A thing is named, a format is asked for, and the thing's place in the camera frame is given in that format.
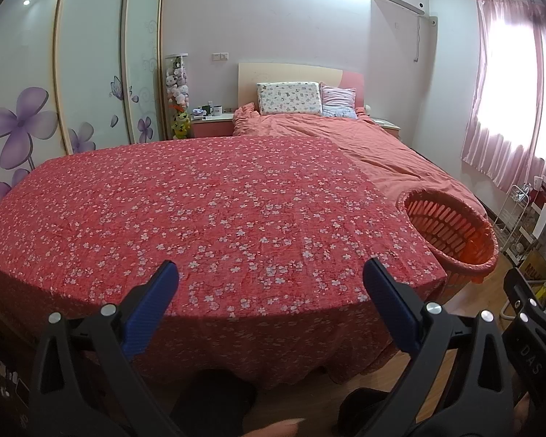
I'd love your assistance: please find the air conditioner cable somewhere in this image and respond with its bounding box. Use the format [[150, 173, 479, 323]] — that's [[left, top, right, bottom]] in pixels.
[[413, 13, 438, 63]]

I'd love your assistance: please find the person's left hand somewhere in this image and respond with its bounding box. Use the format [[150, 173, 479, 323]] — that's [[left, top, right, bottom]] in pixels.
[[242, 419, 306, 437]]

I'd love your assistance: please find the dark printed panel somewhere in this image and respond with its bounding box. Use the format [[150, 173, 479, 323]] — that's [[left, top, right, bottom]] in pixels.
[[0, 328, 31, 420]]

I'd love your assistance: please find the person's right hand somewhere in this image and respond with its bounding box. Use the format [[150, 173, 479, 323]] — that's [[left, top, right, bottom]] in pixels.
[[513, 401, 534, 437]]

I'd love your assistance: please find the yellow plush toy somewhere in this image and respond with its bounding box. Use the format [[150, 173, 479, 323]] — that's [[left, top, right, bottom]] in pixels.
[[172, 111, 192, 141]]

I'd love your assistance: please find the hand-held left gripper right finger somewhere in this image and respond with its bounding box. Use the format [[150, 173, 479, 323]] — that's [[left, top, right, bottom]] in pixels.
[[363, 259, 515, 437]]

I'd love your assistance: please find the cream and pink headboard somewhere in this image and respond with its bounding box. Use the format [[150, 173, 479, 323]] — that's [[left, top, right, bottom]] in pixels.
[[238, 63, 366, 117]]

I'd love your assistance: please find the white wire rack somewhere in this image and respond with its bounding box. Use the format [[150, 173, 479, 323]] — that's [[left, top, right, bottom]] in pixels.
[[494, 184, 546, 265]]

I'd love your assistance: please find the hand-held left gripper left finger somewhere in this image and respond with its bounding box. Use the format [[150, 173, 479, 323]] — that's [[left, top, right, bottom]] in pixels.
[[29, 260, 183, 437]]

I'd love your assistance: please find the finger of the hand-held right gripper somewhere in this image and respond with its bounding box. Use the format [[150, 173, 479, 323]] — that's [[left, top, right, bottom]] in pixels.
[[503, 268, 546, 342]]

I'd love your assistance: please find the orange plastic laundry basket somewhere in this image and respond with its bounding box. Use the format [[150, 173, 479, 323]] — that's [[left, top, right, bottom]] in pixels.
[[397, 188, 499, 288]]

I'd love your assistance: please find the floral sliding door wardrobe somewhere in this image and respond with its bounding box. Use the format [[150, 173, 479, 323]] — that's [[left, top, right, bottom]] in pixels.
[[0, 0, 167, 206]]

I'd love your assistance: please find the pink duvet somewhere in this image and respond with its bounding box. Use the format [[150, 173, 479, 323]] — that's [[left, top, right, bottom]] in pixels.
[[232, 104, 488, 213]]

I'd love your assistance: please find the cardboard box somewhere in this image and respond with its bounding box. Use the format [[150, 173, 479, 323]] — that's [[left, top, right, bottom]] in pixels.
[[519, 248, 546, 284]]

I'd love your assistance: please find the floral print pillow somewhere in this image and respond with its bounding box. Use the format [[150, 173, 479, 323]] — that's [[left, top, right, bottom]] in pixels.
[[256, 82, 323, 116]]

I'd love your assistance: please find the pink striped pillow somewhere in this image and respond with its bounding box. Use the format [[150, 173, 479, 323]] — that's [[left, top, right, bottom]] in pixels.
[[319, 83, 358, 108]]

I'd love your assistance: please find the red floral blanket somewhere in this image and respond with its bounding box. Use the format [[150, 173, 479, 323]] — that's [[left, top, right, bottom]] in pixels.
[[0, 137, 449, 390]]

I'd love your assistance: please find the clear tube of plush toys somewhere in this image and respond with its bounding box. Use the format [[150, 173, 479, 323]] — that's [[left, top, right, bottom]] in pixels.
[[164, 54, 193, 141]]

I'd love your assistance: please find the pink curtain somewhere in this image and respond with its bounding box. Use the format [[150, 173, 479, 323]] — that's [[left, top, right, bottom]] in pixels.
[[461, 0, 546, 193]]

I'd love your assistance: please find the pink and white nightstand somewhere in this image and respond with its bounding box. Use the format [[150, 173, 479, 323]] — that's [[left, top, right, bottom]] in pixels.
[[372, 117, 401, 140], [189, 112, 236, 138]]

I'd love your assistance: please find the light blue pillow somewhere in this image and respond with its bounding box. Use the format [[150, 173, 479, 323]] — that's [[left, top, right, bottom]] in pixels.
[[323, 105, 359, 121]]

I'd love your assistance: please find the person's right foot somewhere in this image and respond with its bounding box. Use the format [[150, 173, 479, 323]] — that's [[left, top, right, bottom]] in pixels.
[[341, 387, 393, 437]]

